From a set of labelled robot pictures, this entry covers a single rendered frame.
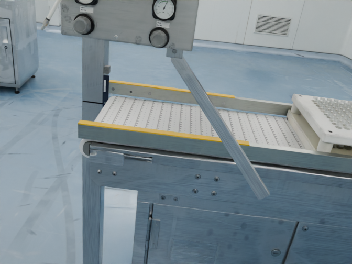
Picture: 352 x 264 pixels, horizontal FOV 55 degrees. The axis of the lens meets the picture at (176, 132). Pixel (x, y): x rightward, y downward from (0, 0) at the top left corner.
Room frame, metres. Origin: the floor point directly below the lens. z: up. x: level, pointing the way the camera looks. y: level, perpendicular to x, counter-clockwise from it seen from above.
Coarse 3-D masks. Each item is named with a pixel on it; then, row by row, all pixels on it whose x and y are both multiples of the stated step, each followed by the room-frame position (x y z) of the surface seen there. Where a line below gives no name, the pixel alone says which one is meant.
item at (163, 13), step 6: (156, 0) 0.55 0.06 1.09; (162, 0) 0.55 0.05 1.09; (168, 0) 0.55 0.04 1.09; (174, 0) 0.56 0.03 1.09; (156, 6) 0.55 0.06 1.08; (162, 6) 0.55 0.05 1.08; (168, 6) 0.55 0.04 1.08; (174, 6) 0.55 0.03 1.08; (156, 12) 0.55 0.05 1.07; (162, 12) 0.55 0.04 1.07; (168, 12) 0.55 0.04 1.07; (174, 12) 0.55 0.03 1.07; (156, 18) 0.56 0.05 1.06; (162, 18) 0.55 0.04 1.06; (168, 18) 0.55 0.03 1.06
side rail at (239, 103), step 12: (120, 84) 0.87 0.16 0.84; (144, 96) 0.87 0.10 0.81; (156, 96) 0.87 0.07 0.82; (168, 96) 0.87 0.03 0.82; (180, 96) 0.87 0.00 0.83; (192, 96) 0.87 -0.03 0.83; (216, 96) 0.87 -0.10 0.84; (240, 108) 0.87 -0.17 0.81; (252, 108) 0.87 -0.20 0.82; (264, 108) 0.87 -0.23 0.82; (276, 108) 0.87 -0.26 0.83; (288, 108) 0.87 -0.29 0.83
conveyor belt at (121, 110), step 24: (120, 96) 0.87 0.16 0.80; (96, 120) 0.70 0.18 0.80; (120, 120) 0.71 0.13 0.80; (144, 120) 0.73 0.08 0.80; (168, 120) 0.75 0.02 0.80; (192, 120) 0.77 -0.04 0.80; (240, 120) 0.81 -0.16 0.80; (264, 120) 0.83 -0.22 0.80; (120, 144) 0.61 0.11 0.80; (264, 144) 0.69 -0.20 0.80; (288, 144) 0.71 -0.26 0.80; (312, 168) 0.62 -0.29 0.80
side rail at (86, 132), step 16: (80, 128) 0.60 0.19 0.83; (96, 128) 0.60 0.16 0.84; (128, 144) 0.60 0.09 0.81; (144, 144) 0.60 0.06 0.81; (160, 144) 0.60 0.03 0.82; (176, 144) 0.60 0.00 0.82; (192, 144) 0.60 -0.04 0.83; (208, 144) 0.60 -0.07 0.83; (256, 144) 0.61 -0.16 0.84; (256, 160) 0.60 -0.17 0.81; (272, 160) 0.60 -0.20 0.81; (288, 160) 0.60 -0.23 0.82; (304, 160) 0.60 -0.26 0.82; (320, 160) 0.60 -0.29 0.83; (336, 160) 0.60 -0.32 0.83
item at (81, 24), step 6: (84, 6) 0.57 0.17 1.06; (84, 12) 0.57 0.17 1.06; (90, 12) 0.57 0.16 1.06; (78, 18) 0.54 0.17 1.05; (84, 18) 0.55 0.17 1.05; (90, 18) 0.56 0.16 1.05; (78, 24) 0.54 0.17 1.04; (84, 24) 0.54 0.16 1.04; (90, 24) 0.56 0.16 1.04; (78, 30) 0.54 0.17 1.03; (84, 30) 0.54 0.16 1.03; (90, 30) 0.56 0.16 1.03
